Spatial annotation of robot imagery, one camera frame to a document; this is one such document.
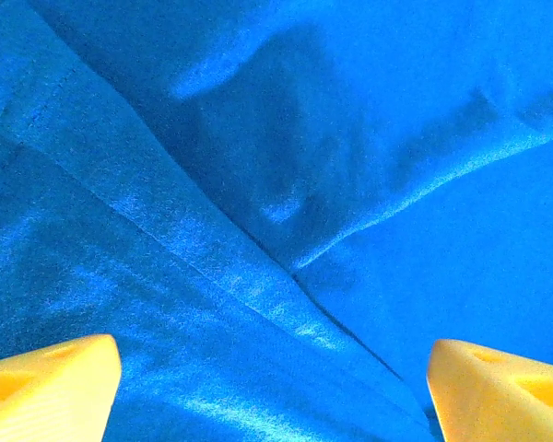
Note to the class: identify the blue t-shirt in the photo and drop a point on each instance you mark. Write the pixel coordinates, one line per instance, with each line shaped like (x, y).
(276, 184)

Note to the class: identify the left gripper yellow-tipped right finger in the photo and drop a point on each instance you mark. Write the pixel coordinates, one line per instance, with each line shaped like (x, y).
(502, 400)

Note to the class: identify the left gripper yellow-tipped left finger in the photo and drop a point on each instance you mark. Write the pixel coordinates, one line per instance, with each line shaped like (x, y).
(41, 396)

